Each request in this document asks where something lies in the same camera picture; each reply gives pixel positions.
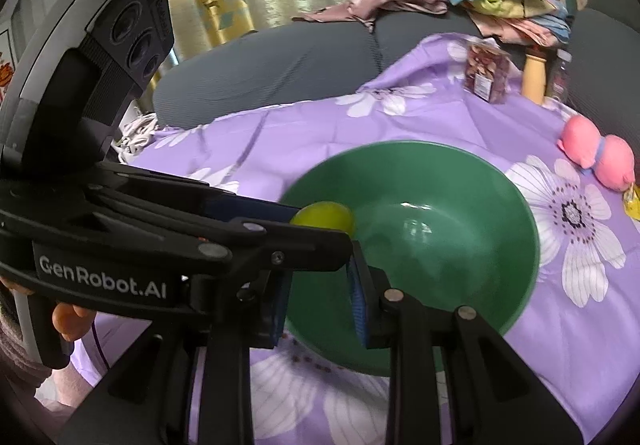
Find yellow-green lime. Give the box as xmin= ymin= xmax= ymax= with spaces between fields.
xmin=290 ymin=202 xmax=356 ymax=238

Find pile of folded clothes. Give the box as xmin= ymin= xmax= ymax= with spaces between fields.
xmin=448 ymin=0 xmax=570 ymax=48

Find yellow candy wrapper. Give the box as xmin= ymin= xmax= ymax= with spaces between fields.
xmin=623 ymin=184 xmax=640 ymax=221

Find green plastic bowl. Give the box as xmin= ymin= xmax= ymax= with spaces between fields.
xmin=276 ymin=140 xmax=542 ymax=378

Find person left hand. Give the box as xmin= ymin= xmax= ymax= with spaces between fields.
xmin=1 ymin=277 xmax=96 ymax=349

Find small dark bottle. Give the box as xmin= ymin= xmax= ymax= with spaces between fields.
xmin=546 ymin=49 xmax=572 ymax=104

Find pink plush toy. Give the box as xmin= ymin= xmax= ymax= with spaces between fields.
xmin=556 ymin=115 xmax=634 ymax=193

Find grey sofa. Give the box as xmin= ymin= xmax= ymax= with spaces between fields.
xmin=153 ymin=0 xmax=639 ymax=148

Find purple floral cloth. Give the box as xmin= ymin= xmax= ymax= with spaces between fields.
xmin=134 ymin=35 xmax=639 ymax=439

